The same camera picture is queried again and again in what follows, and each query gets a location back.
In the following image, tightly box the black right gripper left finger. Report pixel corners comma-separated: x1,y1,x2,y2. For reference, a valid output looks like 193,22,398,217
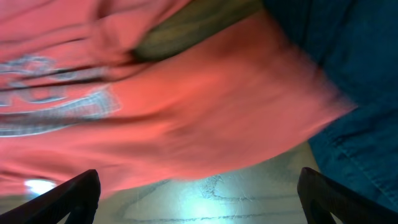
1,169,101,224

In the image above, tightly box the orange red t-shirt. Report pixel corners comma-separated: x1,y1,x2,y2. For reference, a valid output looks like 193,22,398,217
1,0,354,196

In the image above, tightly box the dark blue denim garment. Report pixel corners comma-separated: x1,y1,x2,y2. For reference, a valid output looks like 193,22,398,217
263,0,397,210

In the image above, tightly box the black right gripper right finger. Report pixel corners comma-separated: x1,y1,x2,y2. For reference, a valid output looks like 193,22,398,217
297,167,397,224

